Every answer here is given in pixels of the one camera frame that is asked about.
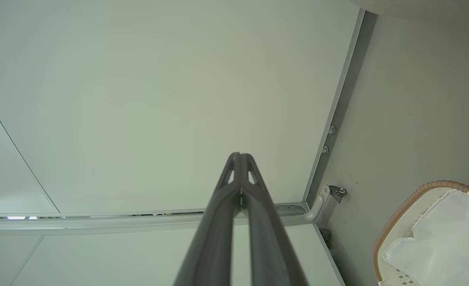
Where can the white wicker-rimmed laundry basket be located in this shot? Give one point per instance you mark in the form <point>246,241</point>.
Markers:
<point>397,222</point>

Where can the black partition foot pad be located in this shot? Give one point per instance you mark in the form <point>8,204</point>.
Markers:
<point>326,237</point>

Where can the grey partition bottom rail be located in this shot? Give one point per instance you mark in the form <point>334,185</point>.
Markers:
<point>343,91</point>

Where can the grey curved partition foot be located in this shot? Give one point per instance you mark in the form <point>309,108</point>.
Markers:
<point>316,208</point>

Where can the grey partition side frame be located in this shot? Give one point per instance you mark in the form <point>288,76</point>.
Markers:
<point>99,222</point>

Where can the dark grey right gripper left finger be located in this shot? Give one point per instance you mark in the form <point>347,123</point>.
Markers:
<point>214,230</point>

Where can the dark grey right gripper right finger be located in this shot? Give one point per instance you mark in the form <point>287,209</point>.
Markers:
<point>270,238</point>

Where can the white basket liner cloth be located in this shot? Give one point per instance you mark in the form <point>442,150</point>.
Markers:
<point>445,238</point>

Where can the small black caster wheel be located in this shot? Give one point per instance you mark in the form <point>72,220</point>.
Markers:
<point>338,194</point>

